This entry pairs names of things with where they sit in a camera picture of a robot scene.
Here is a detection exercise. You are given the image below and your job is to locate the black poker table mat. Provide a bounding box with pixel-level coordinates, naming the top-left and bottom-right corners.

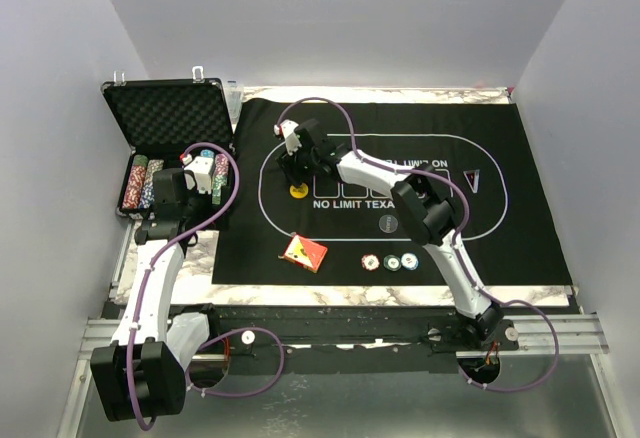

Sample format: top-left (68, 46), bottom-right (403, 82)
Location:
top-left (211, 96), bottom-right (575, 288)

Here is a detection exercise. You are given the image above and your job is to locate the black aluminium chip case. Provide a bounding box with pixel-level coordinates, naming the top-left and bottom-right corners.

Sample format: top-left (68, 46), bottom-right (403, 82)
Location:
top-left (100, 72), bottom-right (234, 219)

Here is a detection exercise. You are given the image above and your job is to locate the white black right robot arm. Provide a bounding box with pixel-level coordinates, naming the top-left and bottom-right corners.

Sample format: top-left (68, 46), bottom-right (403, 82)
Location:
top-left (274, 119), bottom-right (503, 350)

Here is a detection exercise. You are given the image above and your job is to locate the black dealer button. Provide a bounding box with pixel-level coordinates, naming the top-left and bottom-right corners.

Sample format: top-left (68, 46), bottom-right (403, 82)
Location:
top-left (378, 214), bottom-right (399, 234)

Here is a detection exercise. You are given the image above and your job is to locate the red white chip stack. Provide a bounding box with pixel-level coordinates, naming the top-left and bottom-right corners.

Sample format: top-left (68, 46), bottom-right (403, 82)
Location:
top-left (121, 165), bottom-right (146, 209)

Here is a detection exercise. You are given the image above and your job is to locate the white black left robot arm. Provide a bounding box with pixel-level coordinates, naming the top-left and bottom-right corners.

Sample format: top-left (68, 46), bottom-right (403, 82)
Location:
top-left (90, 168), bottom-right (222, 431)

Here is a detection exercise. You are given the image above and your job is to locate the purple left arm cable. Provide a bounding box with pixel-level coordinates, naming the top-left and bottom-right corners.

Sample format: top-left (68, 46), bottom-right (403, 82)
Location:
top-left (125, 142), bottom-right (286, 432)

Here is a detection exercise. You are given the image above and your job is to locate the aluminium extrusion rail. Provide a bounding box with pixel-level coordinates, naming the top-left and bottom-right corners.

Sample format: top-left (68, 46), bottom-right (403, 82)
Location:
top-left (77, 312), bottom-right (610, 359)

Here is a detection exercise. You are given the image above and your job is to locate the red playing card box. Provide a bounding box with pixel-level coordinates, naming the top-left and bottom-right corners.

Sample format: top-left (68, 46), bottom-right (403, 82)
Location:
top-left (279, 234), bottom-right (328, 273)

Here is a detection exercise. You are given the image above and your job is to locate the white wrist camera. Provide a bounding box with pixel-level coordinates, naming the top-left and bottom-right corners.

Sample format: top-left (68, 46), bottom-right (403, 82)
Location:
top-left (180, 154), bottom-right (215, 194)
top-left (274, 119), bottom-right (302, 155)

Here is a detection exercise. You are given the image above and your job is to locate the blue white chip stack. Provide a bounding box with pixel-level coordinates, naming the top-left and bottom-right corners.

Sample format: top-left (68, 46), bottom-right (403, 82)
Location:
top-left (138, 159), bottom-right (164, 209)

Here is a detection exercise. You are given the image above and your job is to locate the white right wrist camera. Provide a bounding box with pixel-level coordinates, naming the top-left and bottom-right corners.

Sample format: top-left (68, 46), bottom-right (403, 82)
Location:
top-left (274, 119), bottom-right (302, 155)

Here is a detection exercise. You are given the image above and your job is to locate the pink green chip stack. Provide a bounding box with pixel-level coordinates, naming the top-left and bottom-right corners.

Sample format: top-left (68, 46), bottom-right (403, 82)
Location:
top-left (211, 154), bottom-right (229, 205)

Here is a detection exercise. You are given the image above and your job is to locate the green white poker chip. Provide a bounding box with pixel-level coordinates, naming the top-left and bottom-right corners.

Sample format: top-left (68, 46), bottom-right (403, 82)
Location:
top-left (383, 255), bottom-right (402, 272)

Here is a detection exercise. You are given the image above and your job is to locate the blue white poker chip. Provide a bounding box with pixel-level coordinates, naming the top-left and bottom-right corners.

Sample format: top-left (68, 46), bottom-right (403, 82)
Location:
top-left (401, 253), bottom-right (419, 270)

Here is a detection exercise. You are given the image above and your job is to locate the red white poker chip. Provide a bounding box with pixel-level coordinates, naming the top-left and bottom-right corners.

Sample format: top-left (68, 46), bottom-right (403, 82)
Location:
top-left (361, 254), bottom-right (380, 271)

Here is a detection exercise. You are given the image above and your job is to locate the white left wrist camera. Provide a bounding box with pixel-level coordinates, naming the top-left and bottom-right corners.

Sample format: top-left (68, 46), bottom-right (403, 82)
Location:
top-left (180, 154), bottom-right (215, 194)

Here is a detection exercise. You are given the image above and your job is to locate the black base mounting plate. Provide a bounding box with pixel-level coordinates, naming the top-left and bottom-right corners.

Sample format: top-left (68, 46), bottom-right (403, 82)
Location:
top-left (170, 305), bottom-right (490, 382)

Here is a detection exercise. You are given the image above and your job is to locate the yellow big blind button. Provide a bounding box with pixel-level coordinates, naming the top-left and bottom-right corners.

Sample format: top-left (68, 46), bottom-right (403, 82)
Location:
top-left (289, 183), bottom-right (309, 199)

